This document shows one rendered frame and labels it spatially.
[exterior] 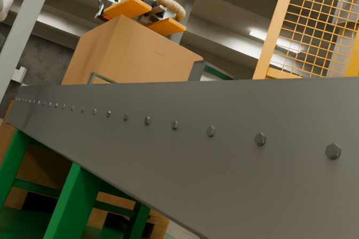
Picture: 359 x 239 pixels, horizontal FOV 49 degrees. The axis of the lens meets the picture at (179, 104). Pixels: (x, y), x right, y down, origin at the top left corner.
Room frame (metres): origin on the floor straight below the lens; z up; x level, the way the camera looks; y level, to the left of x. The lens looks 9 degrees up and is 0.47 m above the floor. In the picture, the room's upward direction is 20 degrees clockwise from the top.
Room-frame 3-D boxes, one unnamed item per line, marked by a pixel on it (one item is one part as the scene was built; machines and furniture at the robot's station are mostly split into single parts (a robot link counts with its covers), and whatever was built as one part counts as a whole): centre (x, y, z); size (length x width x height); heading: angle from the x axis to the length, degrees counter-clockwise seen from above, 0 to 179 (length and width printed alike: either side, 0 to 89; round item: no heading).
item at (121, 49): (1.79, 0.28, 0.75); 0.60 x 0.40 x 0.40; 27
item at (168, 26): (1.82, 0.21, 1.09); 0.34 x 0.10 x 0.05; 30
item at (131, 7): (1.73, 0.38, 1.09); 0.34 x 0.10 x 0.05; 30
